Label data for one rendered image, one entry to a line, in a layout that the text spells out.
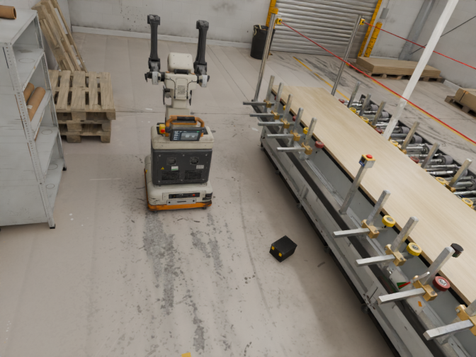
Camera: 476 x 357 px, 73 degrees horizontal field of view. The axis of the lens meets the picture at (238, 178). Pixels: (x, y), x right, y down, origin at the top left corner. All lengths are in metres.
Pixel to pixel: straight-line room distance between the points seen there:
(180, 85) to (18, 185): 1.51
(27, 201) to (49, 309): 0.88
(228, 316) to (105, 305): 0.90
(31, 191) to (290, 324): 2.25
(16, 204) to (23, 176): 0.29
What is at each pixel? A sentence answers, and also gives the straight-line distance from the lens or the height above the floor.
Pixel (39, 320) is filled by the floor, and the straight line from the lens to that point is 2.70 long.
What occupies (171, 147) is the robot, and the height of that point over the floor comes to 0.72.
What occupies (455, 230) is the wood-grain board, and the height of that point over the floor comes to 0.90.
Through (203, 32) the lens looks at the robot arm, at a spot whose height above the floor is 1.55.
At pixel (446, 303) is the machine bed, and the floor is 0.73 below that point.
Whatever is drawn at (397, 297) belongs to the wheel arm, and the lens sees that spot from 2.02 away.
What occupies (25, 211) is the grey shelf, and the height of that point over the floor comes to 0.22.
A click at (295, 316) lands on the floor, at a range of 2.74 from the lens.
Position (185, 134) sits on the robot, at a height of 0.88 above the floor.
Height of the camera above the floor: 2.23
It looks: 36 degrees down
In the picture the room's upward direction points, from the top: 12 degrees clockwise
